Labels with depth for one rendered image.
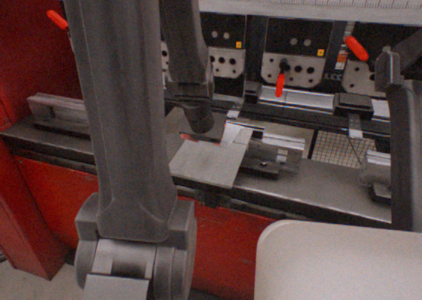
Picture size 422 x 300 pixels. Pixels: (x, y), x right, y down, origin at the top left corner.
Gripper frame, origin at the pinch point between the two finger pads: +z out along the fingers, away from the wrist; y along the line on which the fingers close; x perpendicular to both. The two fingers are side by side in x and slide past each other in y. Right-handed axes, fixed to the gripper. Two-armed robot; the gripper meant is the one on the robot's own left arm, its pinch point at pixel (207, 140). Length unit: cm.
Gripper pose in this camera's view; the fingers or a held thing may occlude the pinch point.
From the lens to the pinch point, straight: 75.0
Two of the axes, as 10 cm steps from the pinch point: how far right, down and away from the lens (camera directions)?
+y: -9.5, -1.7, 2.5
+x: -2.6, 8.8, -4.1
